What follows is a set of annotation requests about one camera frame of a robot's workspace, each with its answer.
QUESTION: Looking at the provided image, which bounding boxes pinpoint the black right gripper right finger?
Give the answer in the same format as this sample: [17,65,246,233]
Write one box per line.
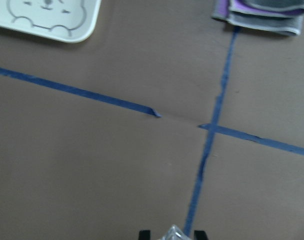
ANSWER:
[193,230,208,240]

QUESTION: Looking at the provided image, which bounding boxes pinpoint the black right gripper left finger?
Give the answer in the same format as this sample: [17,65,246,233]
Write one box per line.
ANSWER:
[138,229,151,240]

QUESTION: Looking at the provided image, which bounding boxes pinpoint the clear ice cube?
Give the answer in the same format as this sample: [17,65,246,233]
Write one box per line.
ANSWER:
[160,224,191,240]

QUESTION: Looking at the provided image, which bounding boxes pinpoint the cream bear tray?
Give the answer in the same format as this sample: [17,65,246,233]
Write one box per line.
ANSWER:
[0,0,102,44]

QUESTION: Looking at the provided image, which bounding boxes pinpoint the folded grey purple cloth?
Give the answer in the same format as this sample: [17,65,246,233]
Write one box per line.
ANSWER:
[211,0,304,36]

